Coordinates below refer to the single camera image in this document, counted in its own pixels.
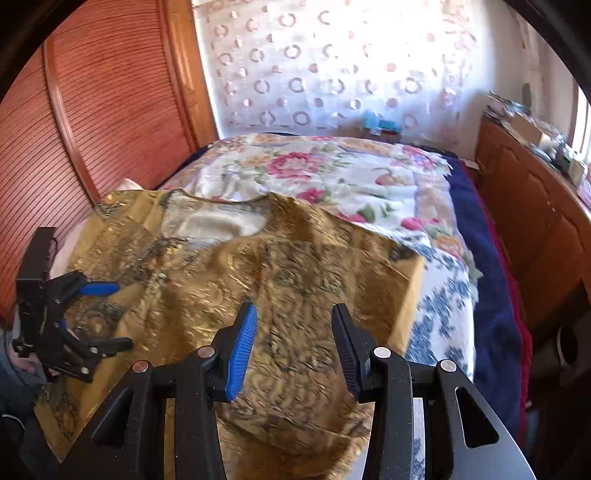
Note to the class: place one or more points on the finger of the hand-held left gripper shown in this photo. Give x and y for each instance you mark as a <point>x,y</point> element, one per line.
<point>108,345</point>
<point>99,289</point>

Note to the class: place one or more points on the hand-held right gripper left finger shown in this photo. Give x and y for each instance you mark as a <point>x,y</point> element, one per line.
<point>240,353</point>

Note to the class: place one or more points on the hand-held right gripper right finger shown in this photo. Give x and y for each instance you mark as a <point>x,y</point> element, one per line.
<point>347,353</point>

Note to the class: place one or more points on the golden patterned garment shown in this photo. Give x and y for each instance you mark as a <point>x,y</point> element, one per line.
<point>184,277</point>

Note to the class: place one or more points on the person's left forearm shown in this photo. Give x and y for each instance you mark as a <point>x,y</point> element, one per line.
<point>18,383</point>

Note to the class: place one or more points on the white pillow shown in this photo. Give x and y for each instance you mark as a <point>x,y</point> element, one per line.
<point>76,242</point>

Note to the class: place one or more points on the pink floral blanket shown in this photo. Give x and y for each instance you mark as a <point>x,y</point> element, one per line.
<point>332,175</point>

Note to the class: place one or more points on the wooden slatted headboard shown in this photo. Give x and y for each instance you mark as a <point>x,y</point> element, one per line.
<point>115,92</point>

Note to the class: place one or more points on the wooden cabinet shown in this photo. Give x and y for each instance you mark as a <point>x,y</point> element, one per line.
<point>521,207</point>

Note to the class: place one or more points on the blue plastic item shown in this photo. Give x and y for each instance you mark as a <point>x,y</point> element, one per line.
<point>381,123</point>

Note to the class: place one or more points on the cardboard box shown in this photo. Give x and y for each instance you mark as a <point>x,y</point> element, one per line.
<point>526,128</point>

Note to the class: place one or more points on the clutter of small desktop things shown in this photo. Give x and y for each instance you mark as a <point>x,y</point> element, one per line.
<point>558,152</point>

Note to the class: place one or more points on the sheer circle-patterned curtain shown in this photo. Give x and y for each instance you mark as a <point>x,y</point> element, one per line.
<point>346,60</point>

